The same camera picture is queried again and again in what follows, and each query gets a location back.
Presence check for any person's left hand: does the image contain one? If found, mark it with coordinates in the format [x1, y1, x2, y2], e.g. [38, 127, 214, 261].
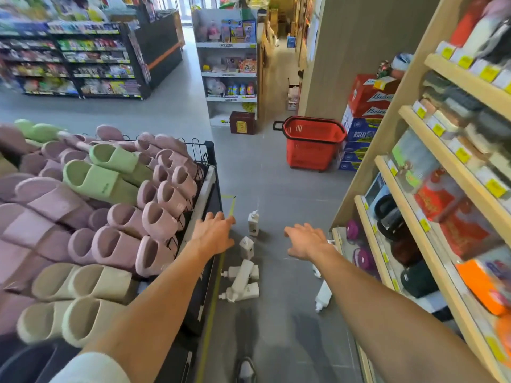
[192, 211, 236, 256]

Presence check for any person's right hand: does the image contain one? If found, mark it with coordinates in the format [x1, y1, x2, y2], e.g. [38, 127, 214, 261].
[284, 223, 334, 262]

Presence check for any person's left forearm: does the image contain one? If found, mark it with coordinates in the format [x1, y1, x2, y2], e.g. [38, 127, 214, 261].
[80, 239, 219, 383]

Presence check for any person's right forearm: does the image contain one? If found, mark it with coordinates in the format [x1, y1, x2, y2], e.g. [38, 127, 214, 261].
[311, 251, 498, 383]

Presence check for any red plastic shopping basket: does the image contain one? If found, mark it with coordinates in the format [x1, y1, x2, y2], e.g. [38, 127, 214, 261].
[273, 116, 348, 172]

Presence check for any light wooden shelf unit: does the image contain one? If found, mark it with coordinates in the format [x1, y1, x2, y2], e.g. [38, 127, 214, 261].
[331, 0, 511, 383]

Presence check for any stack of flat blue cartons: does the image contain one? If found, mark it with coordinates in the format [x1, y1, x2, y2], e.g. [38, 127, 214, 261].
[337, 141, 370, 172]

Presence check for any black kettle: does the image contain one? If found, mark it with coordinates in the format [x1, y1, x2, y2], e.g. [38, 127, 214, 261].
[374, 194, 405, 240]

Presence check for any dark brown wooden box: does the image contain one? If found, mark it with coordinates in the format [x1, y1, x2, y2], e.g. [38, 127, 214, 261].
[229, 111, 257, 135]

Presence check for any dark brown mug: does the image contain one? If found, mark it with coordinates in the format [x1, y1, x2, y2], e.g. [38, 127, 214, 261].
[390, 237, 425, 268]

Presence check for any large blue beverage carton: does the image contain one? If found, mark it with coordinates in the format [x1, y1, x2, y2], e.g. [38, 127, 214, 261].
[341, 115, 382, 143]

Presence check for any row of colourful toy eggs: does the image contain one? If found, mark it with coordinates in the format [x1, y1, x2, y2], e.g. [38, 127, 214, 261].
[227, 82, 256, 96]

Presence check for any open cardboard carton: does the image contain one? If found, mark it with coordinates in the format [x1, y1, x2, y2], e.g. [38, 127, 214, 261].
[287, 79, 301, 111]

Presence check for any pink plush toy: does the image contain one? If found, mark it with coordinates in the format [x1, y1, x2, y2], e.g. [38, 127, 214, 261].
[205, 78, 227, 97]

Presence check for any dark green mug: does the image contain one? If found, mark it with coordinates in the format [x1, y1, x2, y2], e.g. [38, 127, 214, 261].
[400, 260, 439, 299]

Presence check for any red beer carton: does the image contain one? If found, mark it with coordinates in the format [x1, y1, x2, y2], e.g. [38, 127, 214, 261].
[351, 74, 401, 106]
[346, 100, 390, 120]

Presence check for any pile of foam slippers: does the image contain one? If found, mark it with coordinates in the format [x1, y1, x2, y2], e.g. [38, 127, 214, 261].
[0, 119, 200, 350]

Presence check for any clear plastic packaged item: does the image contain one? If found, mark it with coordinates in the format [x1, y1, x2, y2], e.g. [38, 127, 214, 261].
[390, 128, 440, 193]

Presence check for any person's grey shoe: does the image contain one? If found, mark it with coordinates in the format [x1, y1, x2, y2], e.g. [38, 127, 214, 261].
[236, 357, 257, 383]

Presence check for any red patterned packet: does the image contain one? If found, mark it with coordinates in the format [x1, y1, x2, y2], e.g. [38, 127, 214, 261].
[414, 171, 504, 260]

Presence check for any white toy display shelf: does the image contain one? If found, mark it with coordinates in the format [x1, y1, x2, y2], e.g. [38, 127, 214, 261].
[192, 8, 259, 127]

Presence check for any row of yellow price tags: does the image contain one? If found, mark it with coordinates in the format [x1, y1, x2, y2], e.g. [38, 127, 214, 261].
[361, 40, 511, 365]

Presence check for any row of boxed toys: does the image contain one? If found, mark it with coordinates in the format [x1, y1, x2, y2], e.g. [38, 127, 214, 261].
[220, 20, 257, 44]

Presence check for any orange packet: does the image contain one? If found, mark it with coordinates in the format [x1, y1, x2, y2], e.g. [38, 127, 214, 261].
[456, 257, 511, 317]

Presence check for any white sleeve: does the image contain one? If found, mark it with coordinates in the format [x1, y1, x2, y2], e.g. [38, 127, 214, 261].
[50, 352, 131, 383]

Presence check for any row of folded grey towels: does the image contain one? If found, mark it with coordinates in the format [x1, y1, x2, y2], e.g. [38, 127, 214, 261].
[421, 71, 511, 134]

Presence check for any black store shelving with goods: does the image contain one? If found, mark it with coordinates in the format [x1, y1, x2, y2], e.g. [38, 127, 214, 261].
[0, 20, 152, 100]

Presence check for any black wire display rack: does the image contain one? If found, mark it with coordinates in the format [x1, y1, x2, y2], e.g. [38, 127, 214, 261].
[0, 136, 224, 383]

